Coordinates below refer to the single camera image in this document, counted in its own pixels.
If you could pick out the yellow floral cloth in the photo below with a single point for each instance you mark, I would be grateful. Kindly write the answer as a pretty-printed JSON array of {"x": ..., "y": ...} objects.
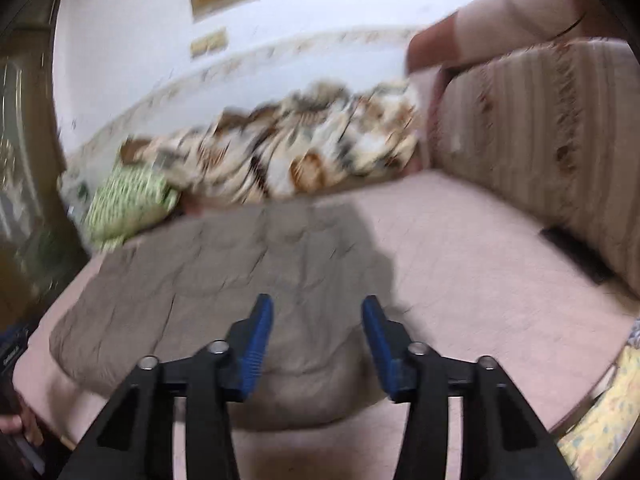
[{"x": 605, "y": 410}]

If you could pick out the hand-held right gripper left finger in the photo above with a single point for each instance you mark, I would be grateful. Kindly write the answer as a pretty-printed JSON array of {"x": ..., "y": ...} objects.
[{"x": 257, "y": 345}]

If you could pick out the grey quilted down jacket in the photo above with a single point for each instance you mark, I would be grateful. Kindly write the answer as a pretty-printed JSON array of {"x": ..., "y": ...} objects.
[{"x": 225, "y": 260}]

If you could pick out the green checked pillow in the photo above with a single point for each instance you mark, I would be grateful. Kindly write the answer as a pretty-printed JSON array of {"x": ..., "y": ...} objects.
[{"x": 130, "y": 200}]

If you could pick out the beige leaf print blanket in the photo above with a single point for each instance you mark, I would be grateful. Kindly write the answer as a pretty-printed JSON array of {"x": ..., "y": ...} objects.
[{"x": 310, "y": 145}]

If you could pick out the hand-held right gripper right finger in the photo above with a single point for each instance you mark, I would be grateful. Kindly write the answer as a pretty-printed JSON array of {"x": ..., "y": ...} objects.
[{"x": 380, "y": 350}]

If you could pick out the flat black object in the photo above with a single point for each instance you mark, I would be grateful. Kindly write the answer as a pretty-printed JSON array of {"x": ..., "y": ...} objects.
[{"x": 575, "y": 255}]

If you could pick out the maroon and pink sofa bolster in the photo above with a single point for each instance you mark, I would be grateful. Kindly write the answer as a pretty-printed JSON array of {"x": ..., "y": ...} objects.
[{"x": 500, "y": 10}]

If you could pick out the striped sofa back cushion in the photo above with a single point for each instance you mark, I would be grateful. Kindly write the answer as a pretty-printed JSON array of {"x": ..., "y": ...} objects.
[{"x": 525, "y": 135}]

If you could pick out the person's left hand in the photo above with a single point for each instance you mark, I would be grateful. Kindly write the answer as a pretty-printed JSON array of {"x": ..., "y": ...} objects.
[{"x": 10, "y": 422}]

